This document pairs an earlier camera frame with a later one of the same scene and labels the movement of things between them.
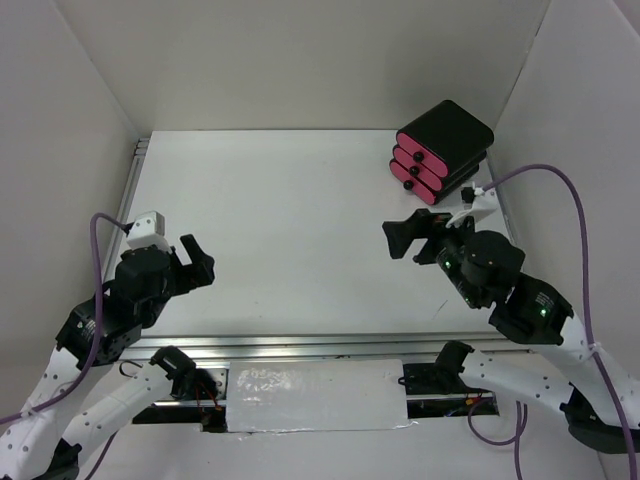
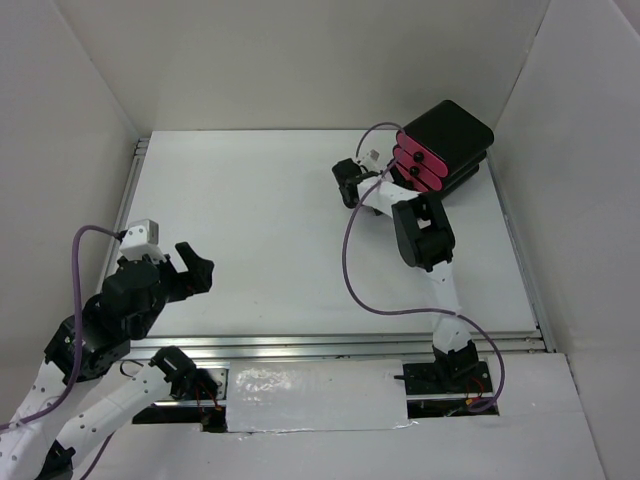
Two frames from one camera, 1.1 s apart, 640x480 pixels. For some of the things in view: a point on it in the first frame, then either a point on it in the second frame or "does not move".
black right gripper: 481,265 → 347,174
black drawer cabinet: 438,152 does not move
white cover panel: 362,394 does not move
